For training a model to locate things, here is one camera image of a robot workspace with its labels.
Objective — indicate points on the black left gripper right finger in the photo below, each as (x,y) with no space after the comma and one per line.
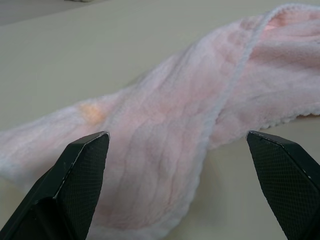
(287,180)

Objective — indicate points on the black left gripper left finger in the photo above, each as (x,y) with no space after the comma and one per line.
(67,190)

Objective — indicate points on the pink fleece towel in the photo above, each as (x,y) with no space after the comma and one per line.
(170,120)

